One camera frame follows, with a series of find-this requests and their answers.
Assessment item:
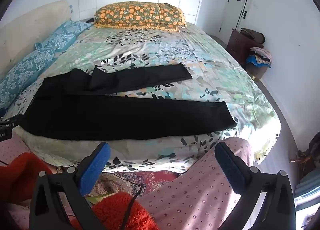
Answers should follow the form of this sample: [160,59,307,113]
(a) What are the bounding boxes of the black pants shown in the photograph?
[20,64,236,142]

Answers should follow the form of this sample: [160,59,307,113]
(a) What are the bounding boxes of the blue floral pillow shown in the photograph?
[1,20,92,112]

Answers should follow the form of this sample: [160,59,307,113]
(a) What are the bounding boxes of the red fuzzy sleeve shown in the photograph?
[0,152,52,209]

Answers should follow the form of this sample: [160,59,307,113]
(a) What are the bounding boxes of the pink dotted pajama leg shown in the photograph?
[138,149,240,229]

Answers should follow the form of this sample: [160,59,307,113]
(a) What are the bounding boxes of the patterned red rug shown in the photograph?
[86,170,180,204]

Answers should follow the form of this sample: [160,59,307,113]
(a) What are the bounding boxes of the beige headboard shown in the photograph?
[1,0,71,78]

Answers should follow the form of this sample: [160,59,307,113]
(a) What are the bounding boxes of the floral bed sheet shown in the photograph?
[5,24,281,173]

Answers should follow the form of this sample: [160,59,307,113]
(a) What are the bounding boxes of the clothes pile in basket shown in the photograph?
[246,47,273,80]

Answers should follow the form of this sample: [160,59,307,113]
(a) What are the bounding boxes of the dark brown cabinet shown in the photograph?
[226,29,264,68]

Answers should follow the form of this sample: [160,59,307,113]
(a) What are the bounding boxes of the olive bag on cabinet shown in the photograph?
[240,28,266,44]

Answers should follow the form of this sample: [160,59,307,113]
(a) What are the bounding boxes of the orange floral pillow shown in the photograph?
[94,2,187,32]

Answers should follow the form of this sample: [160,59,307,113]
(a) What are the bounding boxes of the white door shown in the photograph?
[217,0,252,44]

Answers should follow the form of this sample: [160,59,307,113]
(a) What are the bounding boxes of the black cable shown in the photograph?
[120,183,146,230]

